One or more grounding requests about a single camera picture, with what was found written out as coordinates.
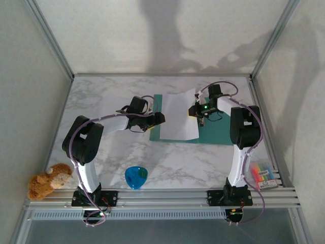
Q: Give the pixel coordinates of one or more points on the metal folder clip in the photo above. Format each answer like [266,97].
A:
[201,122]

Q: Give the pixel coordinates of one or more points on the green clip folder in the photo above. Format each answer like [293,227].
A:
[215,132]

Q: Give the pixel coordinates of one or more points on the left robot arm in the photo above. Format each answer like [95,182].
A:
[87,178]

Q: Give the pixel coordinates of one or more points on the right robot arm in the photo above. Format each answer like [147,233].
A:
[238,167]

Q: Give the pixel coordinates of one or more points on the blue triangular plastic container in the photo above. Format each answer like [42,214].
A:
[134,178]

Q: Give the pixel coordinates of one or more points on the pack of coloured highlighters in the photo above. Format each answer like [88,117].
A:
[264,176]

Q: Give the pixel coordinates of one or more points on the brown teddy bear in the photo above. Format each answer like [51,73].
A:
[48,181]

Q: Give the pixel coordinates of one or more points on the aluminium frame bar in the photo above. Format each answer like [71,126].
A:
[162,75]

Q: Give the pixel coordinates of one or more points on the aluminium side rail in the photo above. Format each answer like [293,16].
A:
[259,100]

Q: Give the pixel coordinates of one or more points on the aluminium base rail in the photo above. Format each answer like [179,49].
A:
[165,197]

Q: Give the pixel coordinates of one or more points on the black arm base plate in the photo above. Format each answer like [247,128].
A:
[111,197]
[213,198]

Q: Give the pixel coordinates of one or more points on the aluminium frame post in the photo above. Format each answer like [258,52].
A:
[275,38]
[50,40]

